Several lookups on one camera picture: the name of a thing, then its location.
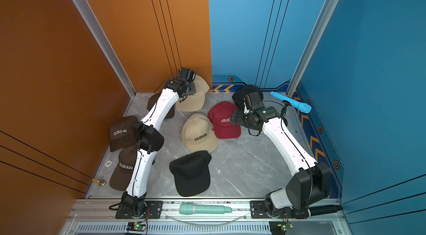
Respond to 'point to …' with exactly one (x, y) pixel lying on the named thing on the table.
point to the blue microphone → (305, 108)
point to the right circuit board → (279, 228)
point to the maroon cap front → (219, 115)
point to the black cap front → (191, 173)
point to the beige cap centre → (197, 134)
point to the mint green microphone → (187, 209)
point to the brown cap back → (152, 101)
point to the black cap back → (238, 97)
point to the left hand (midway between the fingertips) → (191, 86)
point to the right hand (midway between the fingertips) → (239, 120)
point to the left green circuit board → (135, 226)
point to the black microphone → (313, 211)
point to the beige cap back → (194, 102)
